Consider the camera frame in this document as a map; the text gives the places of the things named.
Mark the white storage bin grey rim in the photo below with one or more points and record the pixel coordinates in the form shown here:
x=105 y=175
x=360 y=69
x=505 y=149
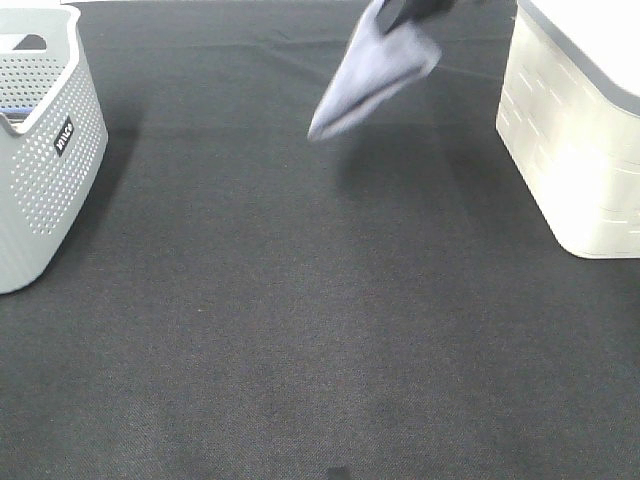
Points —
x=569 y=117

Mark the lavender towel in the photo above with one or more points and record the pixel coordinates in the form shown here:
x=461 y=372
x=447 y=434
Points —
x=375 y=67

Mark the black table cloth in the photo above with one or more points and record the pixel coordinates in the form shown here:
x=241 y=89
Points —
x=236 y=302

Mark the grey perforated laundry basket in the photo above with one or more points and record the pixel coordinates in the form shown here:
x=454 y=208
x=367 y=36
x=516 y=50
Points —
x=48 y=162

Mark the blue cloth in basket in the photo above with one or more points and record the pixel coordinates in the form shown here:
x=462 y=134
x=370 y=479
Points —
x=16 y=114

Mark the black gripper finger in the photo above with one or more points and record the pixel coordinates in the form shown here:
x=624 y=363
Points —
x=396 y=13

